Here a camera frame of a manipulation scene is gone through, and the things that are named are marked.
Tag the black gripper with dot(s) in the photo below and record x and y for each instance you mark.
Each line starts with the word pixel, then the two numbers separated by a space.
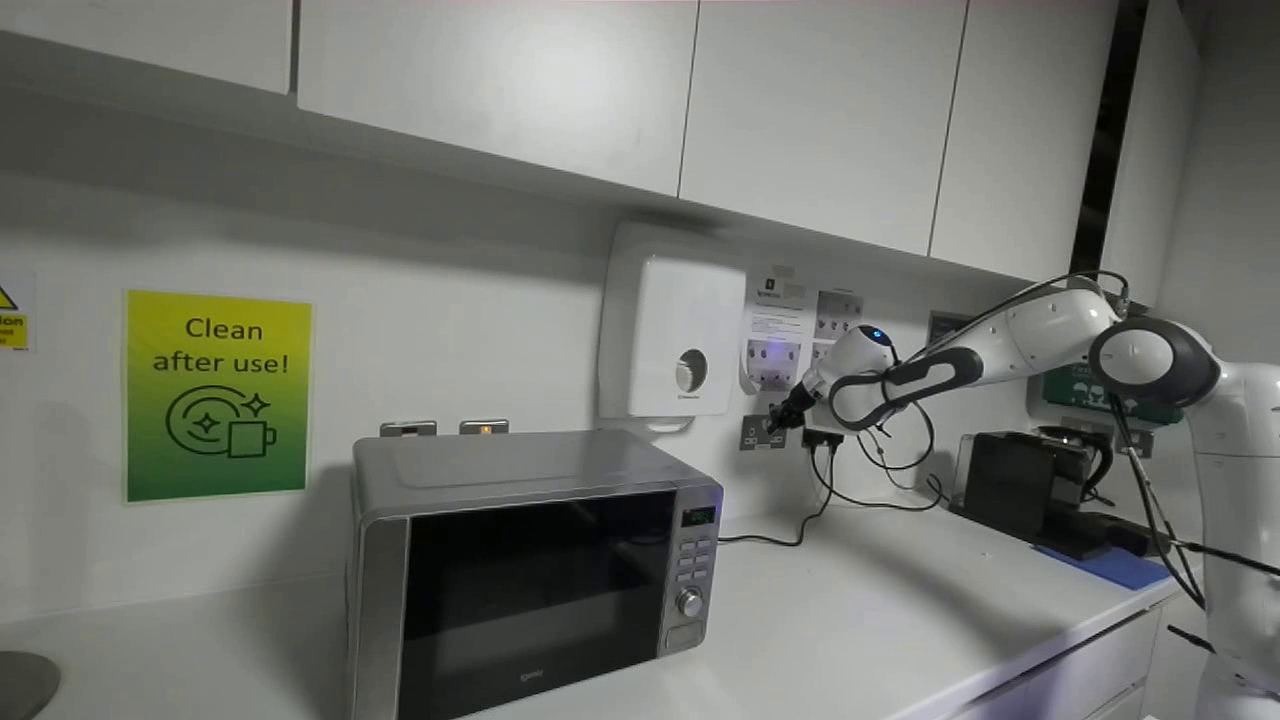
pixel 816 396

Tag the steel wall socket with switch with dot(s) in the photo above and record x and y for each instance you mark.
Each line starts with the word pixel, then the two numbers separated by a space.
pixel 756 435

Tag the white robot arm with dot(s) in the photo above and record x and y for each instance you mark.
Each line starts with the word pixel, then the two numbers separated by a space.
pixel 1040 334

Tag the white paper towel dispenser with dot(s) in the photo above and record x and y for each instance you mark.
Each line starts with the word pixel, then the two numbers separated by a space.
pixel 685 342

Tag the black coffee machine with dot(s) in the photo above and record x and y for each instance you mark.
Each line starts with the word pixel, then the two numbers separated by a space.
pixel 1022 482

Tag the metal jar lid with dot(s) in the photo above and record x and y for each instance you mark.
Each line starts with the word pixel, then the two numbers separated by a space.
pixel 407 431
pixel 487 424

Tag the silver microwave oven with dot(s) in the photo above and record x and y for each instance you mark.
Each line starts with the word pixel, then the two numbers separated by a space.
pixel 535 603

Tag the blue cloth mat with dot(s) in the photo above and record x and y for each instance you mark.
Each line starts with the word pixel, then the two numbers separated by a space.
pixel 1129 565

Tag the green clean after use poster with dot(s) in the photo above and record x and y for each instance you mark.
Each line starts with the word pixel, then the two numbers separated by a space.
pixel 222 403

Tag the yellow warning sign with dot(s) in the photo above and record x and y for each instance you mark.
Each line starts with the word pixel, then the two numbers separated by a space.
pixel 11 326

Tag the white paper wall notice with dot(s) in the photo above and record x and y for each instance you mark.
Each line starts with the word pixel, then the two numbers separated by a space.
pixel 775 334

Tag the small grid wall notice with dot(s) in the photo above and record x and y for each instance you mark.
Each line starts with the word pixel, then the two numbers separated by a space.
pixel 839 308

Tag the dark wall plaque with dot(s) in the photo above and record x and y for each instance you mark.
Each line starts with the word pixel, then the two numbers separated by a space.
pixel 945 326

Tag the green wall sign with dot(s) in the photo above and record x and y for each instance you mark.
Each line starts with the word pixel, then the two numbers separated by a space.
pixel 1061 396

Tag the white wall cabinet door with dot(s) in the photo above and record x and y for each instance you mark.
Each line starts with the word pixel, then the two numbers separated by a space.
pixel 135 35
pixel 1022 132
pixel 812 106
pixel 506 81

